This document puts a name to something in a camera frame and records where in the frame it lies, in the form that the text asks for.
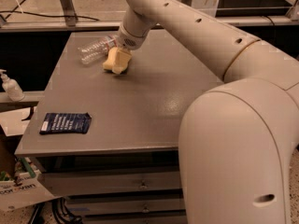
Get white pump dispenser bottle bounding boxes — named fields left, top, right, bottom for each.
left=0, top=69, right=25, bottom=102

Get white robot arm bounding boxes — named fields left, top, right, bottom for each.
left=119, top=0, right=299, bottom=224

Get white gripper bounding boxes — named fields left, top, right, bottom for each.
left=107, top=24, right=145, bottom=75

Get yellow sponge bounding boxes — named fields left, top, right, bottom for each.
left=102, top=47, right=129, bottom=74

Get metal frame rail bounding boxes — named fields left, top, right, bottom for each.
left=0, top=0, right=298, bottom=31

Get dark blue snack packet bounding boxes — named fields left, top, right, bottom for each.
left=39, top=113, right=92, bottom=134

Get white cardboard box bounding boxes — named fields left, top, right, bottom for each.
left=0, top=170, right=57, bottom=212

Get grey drawer cabinet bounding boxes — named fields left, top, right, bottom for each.
left=16, top=30, right=220, bottom=224

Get black cables under cabinet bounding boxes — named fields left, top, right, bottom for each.
left=27, top=198, right=83, bottom=224

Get black cable on floor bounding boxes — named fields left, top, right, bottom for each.
left=0, top=0, right=101, bottom=22

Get clear plastic water bottle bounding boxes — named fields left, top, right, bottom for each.
left=78, top=35, right=118, bottom=64

